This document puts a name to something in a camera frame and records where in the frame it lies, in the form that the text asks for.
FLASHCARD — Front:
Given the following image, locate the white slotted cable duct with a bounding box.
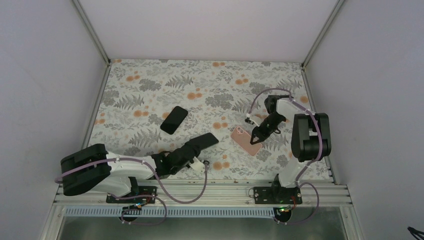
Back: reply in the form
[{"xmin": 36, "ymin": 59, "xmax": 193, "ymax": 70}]
[{"xmin": 63, "ymin": 206, "xmax": 292, "ymax": 219}]

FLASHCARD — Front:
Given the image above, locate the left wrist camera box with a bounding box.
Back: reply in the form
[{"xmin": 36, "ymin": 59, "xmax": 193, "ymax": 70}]
[{"xmin": 189, "ymin": 157, "xmax": 206, "ymax": 173}]

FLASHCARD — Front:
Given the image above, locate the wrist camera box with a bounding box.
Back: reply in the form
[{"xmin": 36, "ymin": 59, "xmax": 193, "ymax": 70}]
[
  {"xmin": 244, "ymin": 113, "xmax": 256, "ymax": 126},
  {"xmin": 189, "ymin": 157, "xmax": 206, "ymax": 173}
]

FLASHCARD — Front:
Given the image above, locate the black smartphone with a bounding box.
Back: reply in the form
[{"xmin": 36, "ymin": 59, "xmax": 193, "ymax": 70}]
[{"xmin": 188, "ymin": 132, "xmax": 219, "ymax": 151}]

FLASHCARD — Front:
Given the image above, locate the aluminium frame post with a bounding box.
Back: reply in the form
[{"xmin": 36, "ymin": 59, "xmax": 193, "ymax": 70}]
[
  {"xmin": 71, "ymin": 0, "xmax": 111, "ymax": 65},
  {"xmin": 301, "ymin": 0, "xmax": 346, "ymax": 70}
]

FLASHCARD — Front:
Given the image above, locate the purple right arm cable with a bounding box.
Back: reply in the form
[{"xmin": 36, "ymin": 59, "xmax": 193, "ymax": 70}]
[{"xmin": 246, "ymin": 88, "xmax": 324, "ymax": 226}]

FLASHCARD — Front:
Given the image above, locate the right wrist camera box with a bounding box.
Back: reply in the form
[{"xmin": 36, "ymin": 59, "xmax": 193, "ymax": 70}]
[{"xmin": 244, "ymin": 113, "xmax": 256, "ymax": 126}]

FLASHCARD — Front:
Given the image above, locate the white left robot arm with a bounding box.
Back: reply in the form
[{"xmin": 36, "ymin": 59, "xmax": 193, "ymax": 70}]
[{"xmin": 54, "ymin": 143, "xmax": 207, "ymax": 203}]

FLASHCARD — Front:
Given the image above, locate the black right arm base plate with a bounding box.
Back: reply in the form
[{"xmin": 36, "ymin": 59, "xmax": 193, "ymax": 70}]
[{"xmin": 253, "ymin": 187, "xmax": 303, "ymax": 205}]

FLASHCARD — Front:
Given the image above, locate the aluminium frame post left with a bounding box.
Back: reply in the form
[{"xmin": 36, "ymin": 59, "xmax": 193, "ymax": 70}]
[{"xmin": 71, "ymin": 0, "xmax": 111, "ymax": 65}]

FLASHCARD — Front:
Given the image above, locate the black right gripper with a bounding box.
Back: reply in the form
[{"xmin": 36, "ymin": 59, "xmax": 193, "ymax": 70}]
[{"xmin": 251, "ymin": 113, "xmax": 286, "ymax": 145}]

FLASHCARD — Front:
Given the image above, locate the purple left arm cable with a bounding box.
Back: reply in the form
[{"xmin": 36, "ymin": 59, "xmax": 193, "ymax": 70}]
[{"xmin": 54, "ymin": 156, "xmax": 210, "ymax": 205}]

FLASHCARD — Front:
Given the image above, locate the black phone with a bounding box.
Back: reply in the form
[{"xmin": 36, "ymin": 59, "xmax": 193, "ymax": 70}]
[{"xmin": 160, "ymin": 106, "xmax": 189, "ymax": 135}]

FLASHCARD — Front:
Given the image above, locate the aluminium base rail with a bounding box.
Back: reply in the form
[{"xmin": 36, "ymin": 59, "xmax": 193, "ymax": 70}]
[{"xmin": 53, "ymin": 179, "xmax": 353, "ymax": 207}]

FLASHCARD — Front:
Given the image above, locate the floral patterned table mat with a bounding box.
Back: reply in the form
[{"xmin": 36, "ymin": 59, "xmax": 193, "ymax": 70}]
[{"xmin": 89, "ymin": 59, "xmax": 310, "ymax": 180}]

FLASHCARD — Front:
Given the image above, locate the pink phone case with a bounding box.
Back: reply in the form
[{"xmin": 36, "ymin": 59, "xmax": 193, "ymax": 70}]
[{"xmin": 230, "ymin": 126, "xmax": 262, "ymax": 156}]

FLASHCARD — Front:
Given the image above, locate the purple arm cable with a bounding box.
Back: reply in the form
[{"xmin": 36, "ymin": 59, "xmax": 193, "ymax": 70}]
[
  {"xmin": 54, "ymin": 156, "xmax": 210, "ymax": 205},
  {"xmin": 246, "ymin": 88, "xmax": 324, "ymax": 226}
]

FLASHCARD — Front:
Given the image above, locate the aluminium frame post right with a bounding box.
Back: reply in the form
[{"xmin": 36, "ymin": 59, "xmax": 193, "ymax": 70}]
[{"xmin": 301, "ymin": 0, "xmax": 346, "ymax": 70}]

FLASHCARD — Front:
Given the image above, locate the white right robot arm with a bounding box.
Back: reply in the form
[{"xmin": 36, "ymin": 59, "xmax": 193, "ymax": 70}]
[{"xmin": 245, "ymin": 95, "xmax": 332, "ymax": 204}]

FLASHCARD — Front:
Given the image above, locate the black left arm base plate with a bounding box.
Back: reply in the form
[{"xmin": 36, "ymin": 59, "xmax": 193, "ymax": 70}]
[{"xmin": 105, "ymin": 186, "xmax": 157, "ymax": 205}]

